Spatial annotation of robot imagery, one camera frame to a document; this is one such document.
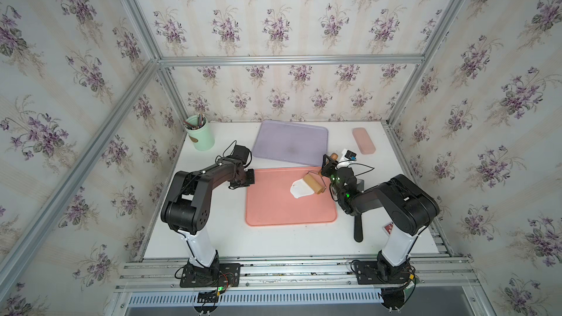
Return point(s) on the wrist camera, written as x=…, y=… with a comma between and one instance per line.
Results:
x=242, y=154
x=348, y=158

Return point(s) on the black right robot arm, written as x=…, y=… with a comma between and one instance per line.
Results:
x=409, y=207

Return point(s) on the wooden dough roller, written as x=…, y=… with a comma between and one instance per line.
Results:
x=315, y=180

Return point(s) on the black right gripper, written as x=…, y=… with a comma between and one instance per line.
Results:
x=329, y=167

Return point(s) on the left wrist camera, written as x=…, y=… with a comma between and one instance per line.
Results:
x=242, y=154

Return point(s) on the red card packet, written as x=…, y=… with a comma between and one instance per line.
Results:
x=388, y=228

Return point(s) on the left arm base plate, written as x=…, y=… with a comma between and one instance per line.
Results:
x=223, y=276

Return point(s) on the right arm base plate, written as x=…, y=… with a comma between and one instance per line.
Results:
x=373, y=272

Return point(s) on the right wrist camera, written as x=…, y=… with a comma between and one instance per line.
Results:
x=348, y=158

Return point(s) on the green utensil cup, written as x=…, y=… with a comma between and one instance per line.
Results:
x=199, y=131

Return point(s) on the white dough piece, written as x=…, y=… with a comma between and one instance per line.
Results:
x=301, y=188

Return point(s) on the pink rectangular case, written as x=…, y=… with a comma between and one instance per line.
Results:
x=364, y=141

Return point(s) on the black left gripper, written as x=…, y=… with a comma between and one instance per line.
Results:
x=249, y=172

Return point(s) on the pink plastic tray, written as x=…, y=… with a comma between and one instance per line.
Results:
x=270, y=203

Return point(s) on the black handled metal scraper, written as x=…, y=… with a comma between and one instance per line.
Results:
x=358, y=228

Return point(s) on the purple plastic tray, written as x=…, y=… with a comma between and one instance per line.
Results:
x=291, y=142

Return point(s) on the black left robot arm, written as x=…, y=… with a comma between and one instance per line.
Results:
x=187, y=206

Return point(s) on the aluminium frame rail front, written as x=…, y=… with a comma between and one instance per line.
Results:
x=262, y=273

